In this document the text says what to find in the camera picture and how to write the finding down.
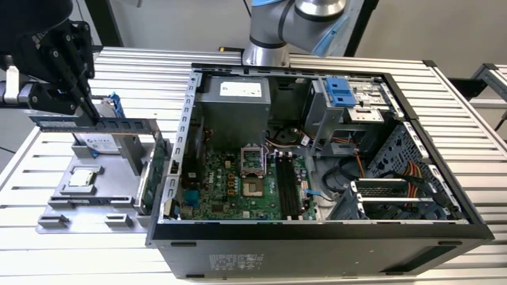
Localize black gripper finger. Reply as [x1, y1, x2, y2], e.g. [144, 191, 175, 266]
[50, 20, 103, 125]
[28, 83, 99, 125]

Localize RAM stick with black chips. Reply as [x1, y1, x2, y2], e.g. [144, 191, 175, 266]
[47, 200, 132, 208]
[31, 116, 159, 134]

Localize black RAM slot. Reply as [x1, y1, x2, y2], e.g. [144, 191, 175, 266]
[275, 151, 288, 221]
[280, 151, 294, 221]
[291, 151, 306, 221]
[286, 151, 299, 221]

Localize hard disk in blue carrier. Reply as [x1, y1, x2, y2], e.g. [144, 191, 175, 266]
[74, 91, 126, 157]

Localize silver CPU chip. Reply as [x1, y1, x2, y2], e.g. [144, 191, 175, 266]
[67, 170, 96, 188]

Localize grey plastic parts rack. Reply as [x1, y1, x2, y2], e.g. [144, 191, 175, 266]
[35, 120, 175, 237]

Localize green graphics card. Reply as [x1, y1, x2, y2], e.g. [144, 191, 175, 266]
[134, 118, 172, 216]

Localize black case fan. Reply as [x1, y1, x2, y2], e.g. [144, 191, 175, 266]
[184, 115, 208, 182]

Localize grey power supply unit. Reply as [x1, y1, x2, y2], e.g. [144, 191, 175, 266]
[196, 75, 272, 149]

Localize green Dell motherboard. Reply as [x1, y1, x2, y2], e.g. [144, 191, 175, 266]
[180, 148, 320, 221]

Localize CPU socket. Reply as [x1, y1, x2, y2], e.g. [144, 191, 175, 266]
[240, 178, 266, 198]

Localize blue plastic drive latch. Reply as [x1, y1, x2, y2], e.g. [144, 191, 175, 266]
[324, 77, 356, 108]

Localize open black PC case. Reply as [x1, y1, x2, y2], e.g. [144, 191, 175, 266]
[144, 61, 497, 281]

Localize perforated metal disk bay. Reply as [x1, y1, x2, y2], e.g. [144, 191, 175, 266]
[328, 177, 452, 221]

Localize neighbouring metal slat table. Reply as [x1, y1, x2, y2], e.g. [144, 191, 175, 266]
[468, 62, 507, 109]

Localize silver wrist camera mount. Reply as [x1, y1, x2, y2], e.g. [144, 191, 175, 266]
[0, 64, 35, 106]

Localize black upright post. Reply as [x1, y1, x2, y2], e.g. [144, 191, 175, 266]
[343, 0, 379, 58]
[86, 0, 124, 48]

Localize metal socket cover frame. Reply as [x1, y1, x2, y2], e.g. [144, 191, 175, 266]
[240, 143, 266, 176]

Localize black cable with blue tab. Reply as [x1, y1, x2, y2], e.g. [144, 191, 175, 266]
[303, 188, 342, 202]

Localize black looped cable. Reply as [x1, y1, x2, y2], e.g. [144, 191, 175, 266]
[320, 156, 358, 195]

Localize orange SATA wire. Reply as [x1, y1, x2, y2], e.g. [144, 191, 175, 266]
[354, 148, 368, 179]

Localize yellow red power wires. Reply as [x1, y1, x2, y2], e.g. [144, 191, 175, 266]
[403, 161, 424, 199]

